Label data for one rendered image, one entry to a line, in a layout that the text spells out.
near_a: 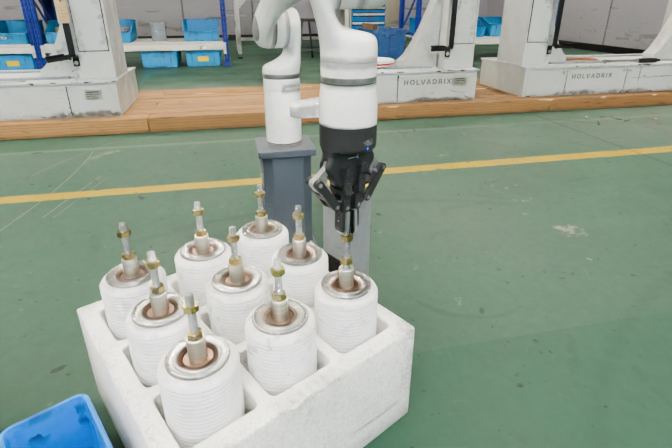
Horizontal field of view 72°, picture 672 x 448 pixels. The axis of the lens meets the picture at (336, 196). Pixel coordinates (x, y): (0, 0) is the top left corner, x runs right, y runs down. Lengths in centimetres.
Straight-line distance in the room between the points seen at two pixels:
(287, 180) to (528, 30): 233
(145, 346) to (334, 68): 43
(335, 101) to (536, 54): 279
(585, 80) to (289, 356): 308
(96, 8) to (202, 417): 237
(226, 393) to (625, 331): 86
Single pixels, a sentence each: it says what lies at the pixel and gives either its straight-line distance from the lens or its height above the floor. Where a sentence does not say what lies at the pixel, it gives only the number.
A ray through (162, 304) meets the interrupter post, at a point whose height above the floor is 27.
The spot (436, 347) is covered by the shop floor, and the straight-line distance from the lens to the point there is 100.
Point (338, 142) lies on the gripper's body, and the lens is 57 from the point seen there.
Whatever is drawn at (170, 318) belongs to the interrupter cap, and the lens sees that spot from 67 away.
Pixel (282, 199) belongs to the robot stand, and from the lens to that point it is 121.
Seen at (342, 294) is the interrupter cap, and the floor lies 25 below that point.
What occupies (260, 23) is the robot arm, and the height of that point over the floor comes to 60.
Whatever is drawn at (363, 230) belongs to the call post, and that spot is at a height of 22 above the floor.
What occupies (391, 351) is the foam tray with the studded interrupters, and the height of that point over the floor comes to 16.
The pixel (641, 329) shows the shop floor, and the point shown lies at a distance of 121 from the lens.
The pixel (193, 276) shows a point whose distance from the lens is 80.
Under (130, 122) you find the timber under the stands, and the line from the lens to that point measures 266.
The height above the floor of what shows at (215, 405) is 21.
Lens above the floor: 64
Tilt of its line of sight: 23 degrees down
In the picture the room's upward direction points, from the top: straight up
